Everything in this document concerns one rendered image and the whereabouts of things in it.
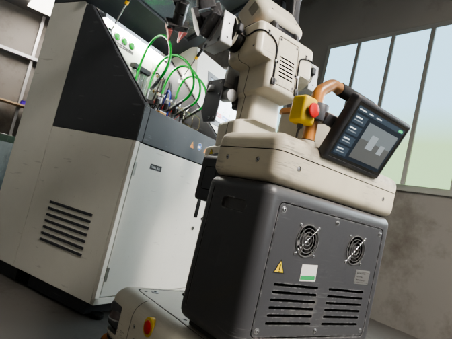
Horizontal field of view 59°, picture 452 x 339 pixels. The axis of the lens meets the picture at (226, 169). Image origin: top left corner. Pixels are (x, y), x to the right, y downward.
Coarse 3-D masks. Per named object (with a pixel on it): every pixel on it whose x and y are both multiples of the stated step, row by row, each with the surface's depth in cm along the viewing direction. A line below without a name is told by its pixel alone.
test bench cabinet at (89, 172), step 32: (64, 128) 198; (64, 160) 194; (96, 160) 183; (128, 160) 174; (64, 192) 190; (96, 192) 180; (32, 224) 196; (64, 224) 186; (96, 224) 176; (32, 256) 192; (64, 256) 182; (96, 256) 172; (192, 256) 228; (32, 288) 192; (64, 288) 178; (96, 288) 169
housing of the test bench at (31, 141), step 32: (64, 0) 219; (64, 32) 213; (64, 64) 208; (32, 96) 216; (32, 128) 211; (32, 160) 206; (0, 192) 214; (32, 192) 201; (0, 224) 209; (0, 256) 204
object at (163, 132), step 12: (156, 120) 183; (168, 120) 190; (156, 132) 184; (168, 132) 192; (180, 132) 199; (192, 132) 208; (156, 144) 186; (168, 144) 193; (180, 144) 201; (204, 144) 219; (180, 156) 203; (192, 156) 212
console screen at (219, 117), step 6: (210, 72) 270; (210, 78) 269; (216, 78) 276; (222, 102) 281; (228, 102) 290; (222, 108) 281; (228, 108) 289; (222, 114) 280; (228, 114) 288; (234, 114) 297; (216, 120) 272; (222, 120) 279; (228, 120) 287
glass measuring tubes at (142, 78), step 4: (132, 64) 235; (136, 64) 234; (132, 68) 236; (136, 68) 235; (144, 68) 241; (132, 72) 235; (136, 72) 239; (140, 72) 242; (144, 72) 241; (148, 72) 244; (140, 76) 241; (144, 76) 246; (148, 76) 246; (140, 80) 241; (144, 80) 244; (140, 84) 241; (144, 84) 244; (144, 88) 244
